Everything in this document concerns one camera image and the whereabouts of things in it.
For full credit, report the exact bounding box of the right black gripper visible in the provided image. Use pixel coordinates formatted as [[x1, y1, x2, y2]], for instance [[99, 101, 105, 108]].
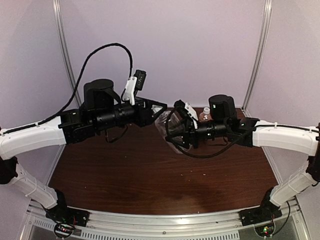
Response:
[[165, 118, 229, 149]]

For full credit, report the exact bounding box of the clear plastic bottle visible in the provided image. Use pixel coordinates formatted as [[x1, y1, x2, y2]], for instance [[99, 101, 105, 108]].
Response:
[[154, 109, 191, 154]]

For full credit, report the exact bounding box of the amber tea bottle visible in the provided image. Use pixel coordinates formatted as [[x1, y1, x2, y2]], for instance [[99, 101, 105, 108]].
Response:
[[198, 110, 212, 122]]

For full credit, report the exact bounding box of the white cap of clear bottle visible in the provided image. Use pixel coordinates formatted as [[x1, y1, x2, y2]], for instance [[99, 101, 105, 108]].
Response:
[[151, 105, 163, 115]]

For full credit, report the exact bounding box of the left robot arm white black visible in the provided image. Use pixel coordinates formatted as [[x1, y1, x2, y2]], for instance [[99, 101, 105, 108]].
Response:
[[0, 77, 168, 222]]

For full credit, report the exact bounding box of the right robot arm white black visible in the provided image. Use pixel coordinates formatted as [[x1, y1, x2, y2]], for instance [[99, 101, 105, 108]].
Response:
[[165, 94, 320, 221]]

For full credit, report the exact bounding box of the white cap of tea bottle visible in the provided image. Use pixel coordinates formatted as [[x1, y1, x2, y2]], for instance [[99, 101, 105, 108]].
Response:
[[203, 107, 210, 115]]

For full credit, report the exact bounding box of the right round circuit board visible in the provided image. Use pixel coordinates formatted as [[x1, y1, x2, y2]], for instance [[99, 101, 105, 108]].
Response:
[[254, 223, 275, 238]]

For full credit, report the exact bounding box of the round circuit board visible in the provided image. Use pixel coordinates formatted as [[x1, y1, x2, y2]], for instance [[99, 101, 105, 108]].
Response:
[[254, 223, 275, 238], [53, 223, 75, 239]]

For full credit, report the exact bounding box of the left round circuit board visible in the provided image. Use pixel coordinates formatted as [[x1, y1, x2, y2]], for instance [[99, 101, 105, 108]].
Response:
[[53, 223, 75, 239]]

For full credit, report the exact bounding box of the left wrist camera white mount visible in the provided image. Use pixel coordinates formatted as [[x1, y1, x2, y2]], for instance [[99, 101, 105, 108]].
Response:
[[121, 69, 147, 106]]

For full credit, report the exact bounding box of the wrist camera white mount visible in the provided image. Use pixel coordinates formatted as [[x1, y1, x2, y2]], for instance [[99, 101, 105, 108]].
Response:
[[121, 69, 147, 106], [174, 100, 199, 130]]

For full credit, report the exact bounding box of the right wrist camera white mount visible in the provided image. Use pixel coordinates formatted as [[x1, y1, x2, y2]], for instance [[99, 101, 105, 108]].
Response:
[[174, 100, 199, 130]]

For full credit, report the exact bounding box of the right braided black cable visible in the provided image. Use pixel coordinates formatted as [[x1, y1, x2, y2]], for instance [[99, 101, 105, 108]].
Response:
[[164, 109, 248, 158]]

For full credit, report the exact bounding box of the braided black cable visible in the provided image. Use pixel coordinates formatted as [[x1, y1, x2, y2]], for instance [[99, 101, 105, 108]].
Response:
[[7, 42, 135, 131], [164, 109, 248, 158]]

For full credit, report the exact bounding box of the left braided black cable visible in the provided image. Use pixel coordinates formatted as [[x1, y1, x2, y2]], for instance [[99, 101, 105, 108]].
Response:
[[7, 42, 135, 131]]

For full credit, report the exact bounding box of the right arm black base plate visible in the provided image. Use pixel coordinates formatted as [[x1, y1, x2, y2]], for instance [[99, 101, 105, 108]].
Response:
[[239, 206, 282, 226]]

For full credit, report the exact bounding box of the left aluminium frame post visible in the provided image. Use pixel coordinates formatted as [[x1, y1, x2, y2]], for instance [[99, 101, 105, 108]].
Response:
[[52, 0, 76, 91]]

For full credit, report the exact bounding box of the aluminium frame post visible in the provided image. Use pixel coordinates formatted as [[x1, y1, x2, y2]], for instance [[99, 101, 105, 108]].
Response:
[[241, 0, 273, 113], [52, 0, 76, 91]]

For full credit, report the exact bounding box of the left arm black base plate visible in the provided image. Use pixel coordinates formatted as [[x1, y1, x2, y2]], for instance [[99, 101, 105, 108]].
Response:
[[44, 207, 90, 227]]

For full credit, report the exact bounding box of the right aluminium frame post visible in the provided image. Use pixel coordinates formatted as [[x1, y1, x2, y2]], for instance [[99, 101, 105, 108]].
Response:
[[241, 0, 273, 113]]

